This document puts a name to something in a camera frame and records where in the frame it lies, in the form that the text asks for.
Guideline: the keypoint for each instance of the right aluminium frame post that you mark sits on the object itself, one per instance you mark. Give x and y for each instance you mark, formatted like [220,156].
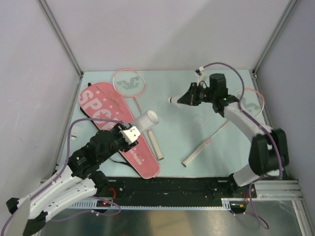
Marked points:
[282,22]

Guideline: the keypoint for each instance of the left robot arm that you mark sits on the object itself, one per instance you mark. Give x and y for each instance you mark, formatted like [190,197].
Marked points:
[79,178]

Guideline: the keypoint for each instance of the aluminium frame post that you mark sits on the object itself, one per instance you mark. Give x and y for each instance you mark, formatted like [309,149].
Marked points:
[282,22]
[43,4]

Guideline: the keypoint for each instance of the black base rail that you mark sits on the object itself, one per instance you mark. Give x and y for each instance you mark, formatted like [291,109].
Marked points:
[173,191]

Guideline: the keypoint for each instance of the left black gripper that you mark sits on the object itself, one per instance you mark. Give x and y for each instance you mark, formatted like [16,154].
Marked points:
[120,126]

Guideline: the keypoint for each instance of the white shuttlecock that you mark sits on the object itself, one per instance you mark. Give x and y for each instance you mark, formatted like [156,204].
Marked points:
[75,132]
[174,100]

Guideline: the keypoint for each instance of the translucent shuttlecock tube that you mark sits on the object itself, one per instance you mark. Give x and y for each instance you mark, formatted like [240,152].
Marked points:
[146,120]

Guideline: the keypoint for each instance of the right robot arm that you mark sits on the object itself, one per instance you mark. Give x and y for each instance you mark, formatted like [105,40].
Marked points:
[269,150]

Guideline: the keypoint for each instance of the pink racket cover bag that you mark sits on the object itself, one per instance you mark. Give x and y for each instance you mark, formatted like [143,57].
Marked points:
[100,100]

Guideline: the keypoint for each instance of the left pink badminton racket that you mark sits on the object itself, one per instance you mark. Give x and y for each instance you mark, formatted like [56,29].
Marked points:
[129,83]

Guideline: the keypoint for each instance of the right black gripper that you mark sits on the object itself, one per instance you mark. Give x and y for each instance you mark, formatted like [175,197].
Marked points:
[190,97]

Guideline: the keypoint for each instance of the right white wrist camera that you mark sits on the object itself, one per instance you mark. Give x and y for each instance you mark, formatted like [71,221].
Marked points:
[200,72]

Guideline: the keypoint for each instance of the left aluminium frame post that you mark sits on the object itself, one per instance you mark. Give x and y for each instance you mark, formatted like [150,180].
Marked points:
[43,4]

